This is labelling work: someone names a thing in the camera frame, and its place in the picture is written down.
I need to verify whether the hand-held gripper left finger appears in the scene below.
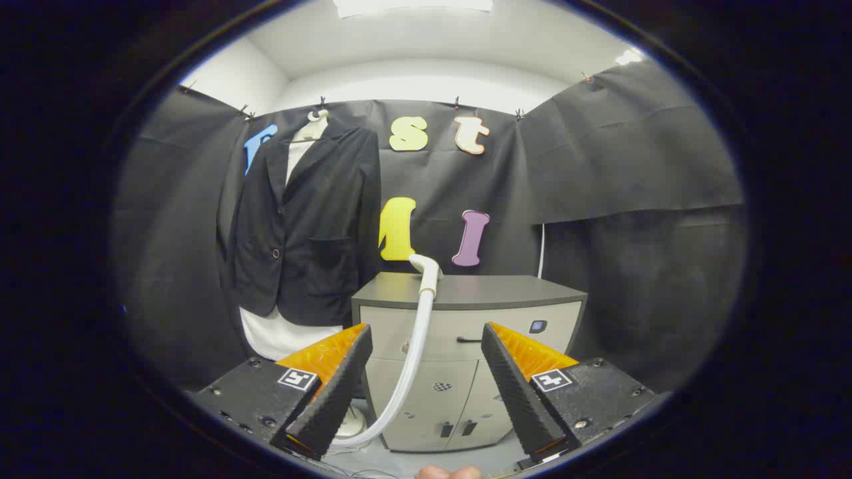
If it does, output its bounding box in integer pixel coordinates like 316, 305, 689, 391
190, 324, 373, 461

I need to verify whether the black backdrop cloth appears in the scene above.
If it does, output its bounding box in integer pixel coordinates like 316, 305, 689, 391
113, 60, 746, 395

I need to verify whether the row of small black clips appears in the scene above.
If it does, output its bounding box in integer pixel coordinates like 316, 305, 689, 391
180, 72, 594, 123

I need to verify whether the grey cabinet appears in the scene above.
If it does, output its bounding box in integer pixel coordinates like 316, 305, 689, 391
351, 271, 589, 454

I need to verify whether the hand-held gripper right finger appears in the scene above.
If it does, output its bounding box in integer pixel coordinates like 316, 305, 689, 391
481, 322, 670, 464

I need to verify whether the white garment steamer base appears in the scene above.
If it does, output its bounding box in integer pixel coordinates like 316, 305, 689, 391
333, 402, 369, 440

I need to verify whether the black blazer jacket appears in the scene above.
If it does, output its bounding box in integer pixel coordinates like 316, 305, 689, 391
226, 118, 383, 327

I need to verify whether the white garment steamer head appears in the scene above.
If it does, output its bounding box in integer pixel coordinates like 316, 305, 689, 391
408, 253, 444, 297

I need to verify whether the beige plastic hanger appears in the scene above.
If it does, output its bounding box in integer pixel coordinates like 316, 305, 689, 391
293, 108, 331, 144

